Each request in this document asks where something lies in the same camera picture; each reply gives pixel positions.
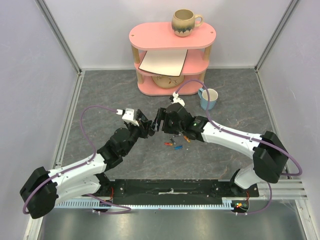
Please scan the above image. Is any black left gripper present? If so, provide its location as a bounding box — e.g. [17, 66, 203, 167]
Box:
[122, 117, 153, 156]

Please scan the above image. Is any beige ceramic mug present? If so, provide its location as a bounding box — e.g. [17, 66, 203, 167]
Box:
[171, 9, 204, 37]

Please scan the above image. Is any white square plate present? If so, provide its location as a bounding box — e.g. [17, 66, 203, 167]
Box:
[138, 49, 188, 77]

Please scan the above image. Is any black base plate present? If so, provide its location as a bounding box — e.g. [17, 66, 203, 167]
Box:
[94, 179, 259, 205]

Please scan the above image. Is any beige bird-painted bowl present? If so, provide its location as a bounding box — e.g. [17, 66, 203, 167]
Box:
[151, 75, 185, 89]

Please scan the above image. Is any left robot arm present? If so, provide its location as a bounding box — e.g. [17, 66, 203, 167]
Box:
[19, 108, 155, 219]

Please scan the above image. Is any pink three-tier shelf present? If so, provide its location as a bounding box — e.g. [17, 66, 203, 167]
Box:
[129, 22, 216, 96]

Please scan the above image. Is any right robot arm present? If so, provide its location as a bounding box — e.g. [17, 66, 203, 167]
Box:
[152, 103, 288, 197]

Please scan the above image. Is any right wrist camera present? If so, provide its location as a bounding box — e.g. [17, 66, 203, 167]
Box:
[169, 91, 185, 107]

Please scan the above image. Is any white cable duct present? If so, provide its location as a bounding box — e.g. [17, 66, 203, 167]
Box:
[55, 197, 236, 210]

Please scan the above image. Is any light blue mug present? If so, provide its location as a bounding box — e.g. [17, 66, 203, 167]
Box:
[198, 88, 219, 110]

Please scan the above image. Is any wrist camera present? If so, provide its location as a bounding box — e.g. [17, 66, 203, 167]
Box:
[116, 108, 139, 126]
[169, 91, 185, 107]

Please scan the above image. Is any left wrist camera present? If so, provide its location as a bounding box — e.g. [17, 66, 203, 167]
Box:
[116, 108, 139, 126]

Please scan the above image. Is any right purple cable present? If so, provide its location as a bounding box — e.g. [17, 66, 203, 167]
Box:
[174, 79, 303, 216]

